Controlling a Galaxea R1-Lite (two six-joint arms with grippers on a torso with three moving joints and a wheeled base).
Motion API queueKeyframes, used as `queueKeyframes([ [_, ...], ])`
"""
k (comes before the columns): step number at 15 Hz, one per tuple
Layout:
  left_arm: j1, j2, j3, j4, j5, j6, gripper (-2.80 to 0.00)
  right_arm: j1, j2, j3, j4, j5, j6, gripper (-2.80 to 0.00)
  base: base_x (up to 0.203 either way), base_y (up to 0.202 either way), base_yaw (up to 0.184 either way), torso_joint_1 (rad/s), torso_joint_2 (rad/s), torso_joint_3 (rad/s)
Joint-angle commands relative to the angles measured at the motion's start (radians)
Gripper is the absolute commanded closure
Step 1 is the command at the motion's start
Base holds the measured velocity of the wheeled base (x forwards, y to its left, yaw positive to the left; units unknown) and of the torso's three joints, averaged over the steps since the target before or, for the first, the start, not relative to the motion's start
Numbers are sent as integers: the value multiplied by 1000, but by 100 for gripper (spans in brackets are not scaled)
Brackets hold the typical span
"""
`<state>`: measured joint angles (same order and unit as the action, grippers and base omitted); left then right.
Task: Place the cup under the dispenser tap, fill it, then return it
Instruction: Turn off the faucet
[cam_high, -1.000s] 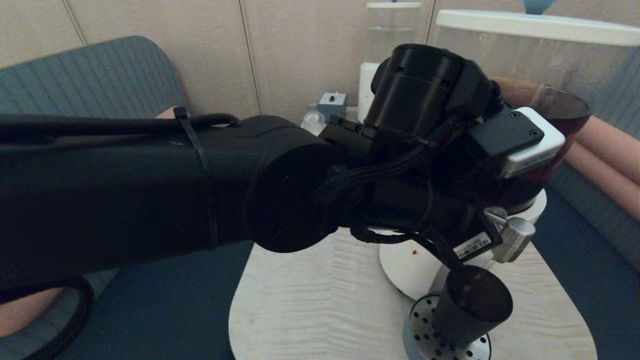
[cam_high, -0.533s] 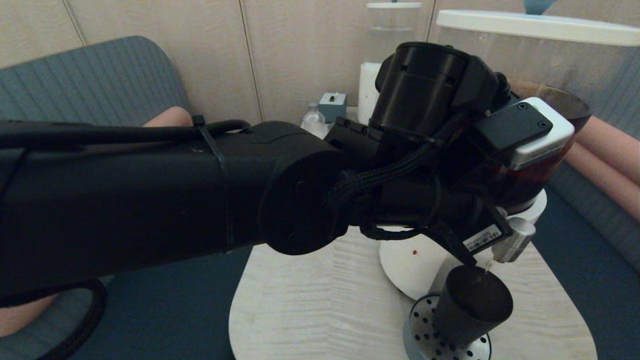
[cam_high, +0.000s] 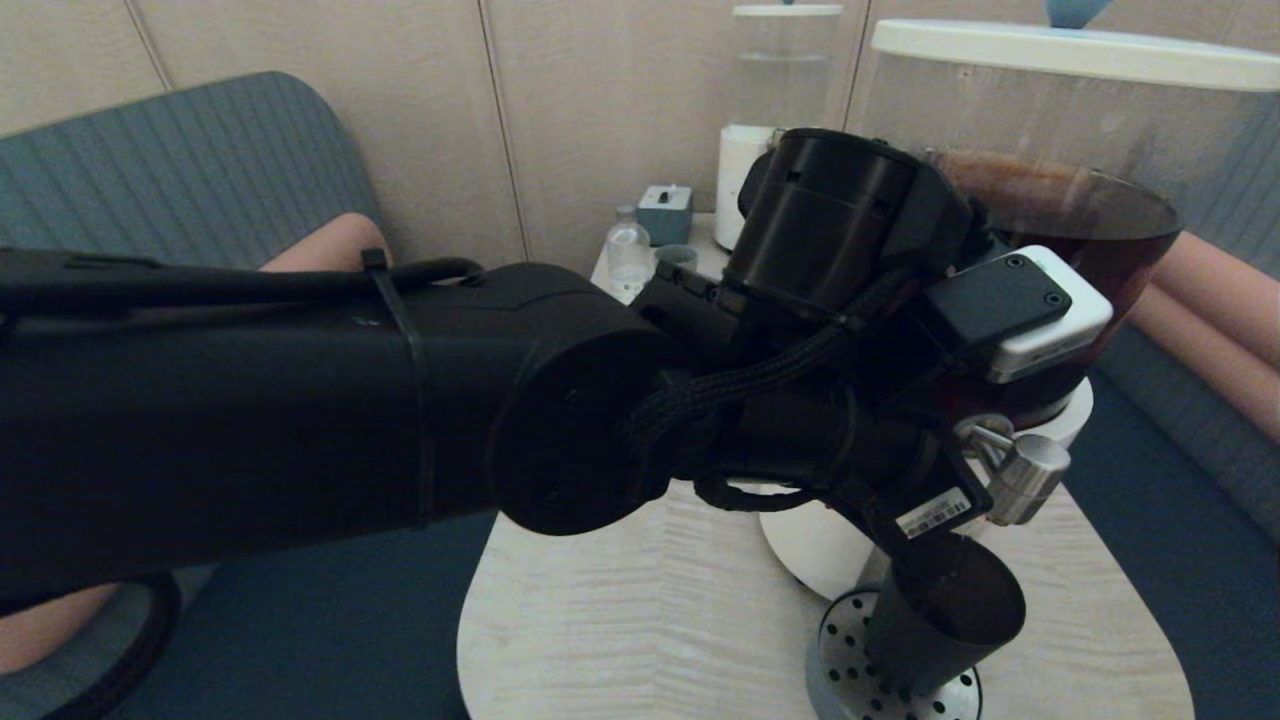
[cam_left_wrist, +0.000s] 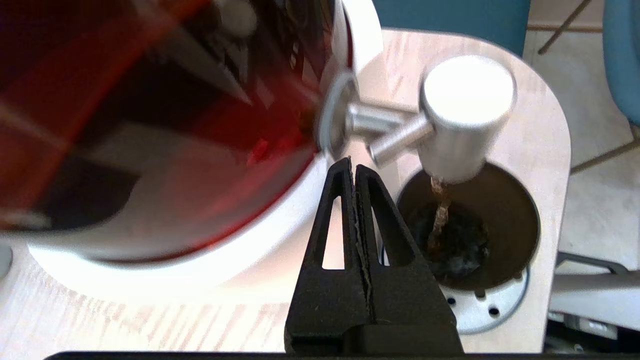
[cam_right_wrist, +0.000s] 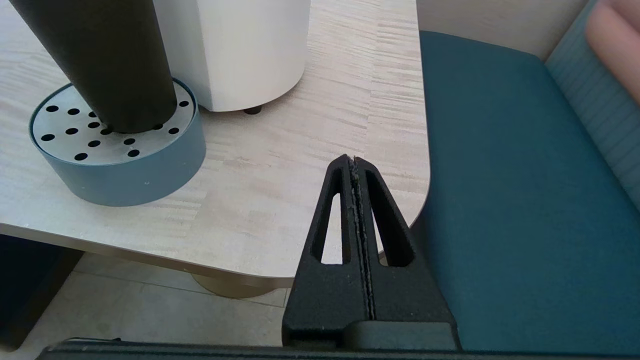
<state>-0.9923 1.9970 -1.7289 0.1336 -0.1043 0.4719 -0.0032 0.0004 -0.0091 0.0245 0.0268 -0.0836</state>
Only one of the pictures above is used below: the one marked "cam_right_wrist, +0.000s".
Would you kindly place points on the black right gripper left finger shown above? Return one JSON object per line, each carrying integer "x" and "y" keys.
{"x": 325, "y": 295}

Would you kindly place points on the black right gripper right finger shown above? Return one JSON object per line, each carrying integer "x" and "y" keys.
{"x": 410, "y": 295}

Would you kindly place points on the black cup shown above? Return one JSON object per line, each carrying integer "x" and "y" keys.
{"x": 110, "y": 60}

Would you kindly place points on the dark teal seat cushion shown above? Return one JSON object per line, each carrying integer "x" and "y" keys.
{"x": 525, "y": 200}
{"x": 25, "y": 285}

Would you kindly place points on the large silver drip tray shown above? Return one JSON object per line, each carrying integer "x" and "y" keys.
{"x": 125, "y": 170}

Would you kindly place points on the ribbed grey-blue bench backrest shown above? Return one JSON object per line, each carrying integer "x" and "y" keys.
{"x": 600, "y": 125}

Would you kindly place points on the large dark tea dispenser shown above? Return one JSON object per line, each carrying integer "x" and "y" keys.
{"x": 240, "y": 50}

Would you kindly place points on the pink bolster cushion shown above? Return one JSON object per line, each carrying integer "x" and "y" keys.
{"x": 627, "y": 5}
{"x": 617, "y": 55}

